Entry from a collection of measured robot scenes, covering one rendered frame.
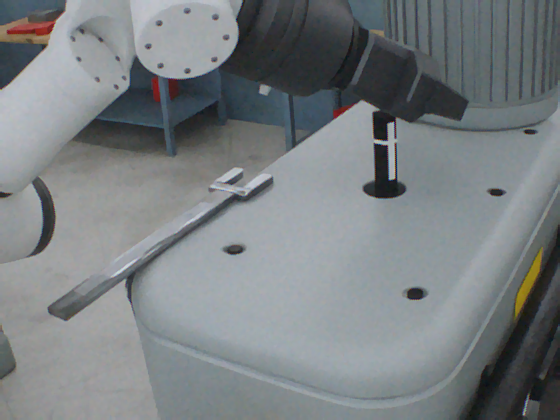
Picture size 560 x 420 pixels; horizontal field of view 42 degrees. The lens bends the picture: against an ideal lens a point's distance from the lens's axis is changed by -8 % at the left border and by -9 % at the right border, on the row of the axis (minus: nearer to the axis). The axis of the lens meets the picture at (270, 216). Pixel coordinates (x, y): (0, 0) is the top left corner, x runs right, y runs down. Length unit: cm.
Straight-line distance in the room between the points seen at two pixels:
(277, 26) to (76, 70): 14
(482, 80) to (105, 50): 38
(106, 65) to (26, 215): 15
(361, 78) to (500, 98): 25
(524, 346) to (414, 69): 23
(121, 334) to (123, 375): 33
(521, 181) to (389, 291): 21
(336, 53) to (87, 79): 17
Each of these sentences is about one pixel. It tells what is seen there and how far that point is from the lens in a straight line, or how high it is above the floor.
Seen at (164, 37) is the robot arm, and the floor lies 207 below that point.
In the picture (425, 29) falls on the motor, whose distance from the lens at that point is 76.
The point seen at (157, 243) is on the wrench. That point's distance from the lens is 59.
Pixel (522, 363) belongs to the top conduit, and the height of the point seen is 180.
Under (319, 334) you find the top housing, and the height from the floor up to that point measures 189.
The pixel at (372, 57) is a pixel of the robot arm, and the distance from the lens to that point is 56.
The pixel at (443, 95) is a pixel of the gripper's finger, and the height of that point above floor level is 198.
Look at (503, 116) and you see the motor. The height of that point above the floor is 191.
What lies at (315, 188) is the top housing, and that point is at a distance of 66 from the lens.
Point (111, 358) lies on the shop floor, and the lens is 368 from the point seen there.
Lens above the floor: 218
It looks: 28 degrees down
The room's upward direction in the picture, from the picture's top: 5 degrees counter-clockwise
